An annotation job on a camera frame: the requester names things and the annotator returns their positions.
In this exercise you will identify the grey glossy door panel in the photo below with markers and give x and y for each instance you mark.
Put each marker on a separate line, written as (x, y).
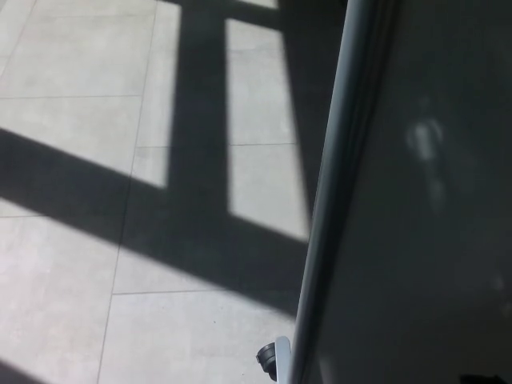
(420, 200)

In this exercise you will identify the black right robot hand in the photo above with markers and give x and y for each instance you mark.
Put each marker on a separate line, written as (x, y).
(482, 380)

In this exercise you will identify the black caster wheel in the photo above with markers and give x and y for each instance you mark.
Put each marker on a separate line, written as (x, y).
(267, 358)

